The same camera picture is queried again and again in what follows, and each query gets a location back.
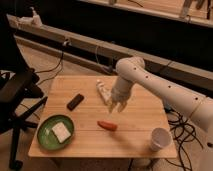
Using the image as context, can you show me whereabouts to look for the wooden table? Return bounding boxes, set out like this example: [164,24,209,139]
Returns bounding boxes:
[29,76,177,158]

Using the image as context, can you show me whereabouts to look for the long wooden beam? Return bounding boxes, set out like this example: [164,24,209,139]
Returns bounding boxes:
[7,15,213,92]

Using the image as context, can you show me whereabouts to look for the black office chair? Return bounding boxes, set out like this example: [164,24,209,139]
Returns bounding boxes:
[0,11,47,171]

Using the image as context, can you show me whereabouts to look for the orange red pepper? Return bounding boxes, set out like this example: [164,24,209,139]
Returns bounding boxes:
[97,121,117,131]

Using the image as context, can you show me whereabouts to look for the black floor cables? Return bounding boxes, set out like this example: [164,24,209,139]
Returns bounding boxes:
[163,103,209,171]

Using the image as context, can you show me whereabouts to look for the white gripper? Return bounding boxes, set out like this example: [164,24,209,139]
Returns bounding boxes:
[108,77,133,113]

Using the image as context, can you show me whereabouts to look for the black rectangular remote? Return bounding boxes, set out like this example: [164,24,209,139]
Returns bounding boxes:
[67,94,84,111]

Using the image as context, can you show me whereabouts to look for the white tube bottle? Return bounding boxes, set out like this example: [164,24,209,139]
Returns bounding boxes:
[96,80,111,105]

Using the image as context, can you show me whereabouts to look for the green plate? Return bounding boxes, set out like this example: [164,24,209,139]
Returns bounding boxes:
[37,115,74,150]

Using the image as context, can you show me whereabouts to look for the white spray bottle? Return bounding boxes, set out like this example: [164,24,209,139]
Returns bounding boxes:
[19,6,44,28]

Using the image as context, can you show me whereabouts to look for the white sponge block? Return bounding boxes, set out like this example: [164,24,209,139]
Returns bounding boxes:
[52,122,71,143]

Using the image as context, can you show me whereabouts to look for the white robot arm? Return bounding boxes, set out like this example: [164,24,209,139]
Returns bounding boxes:
[109,57,213,148]

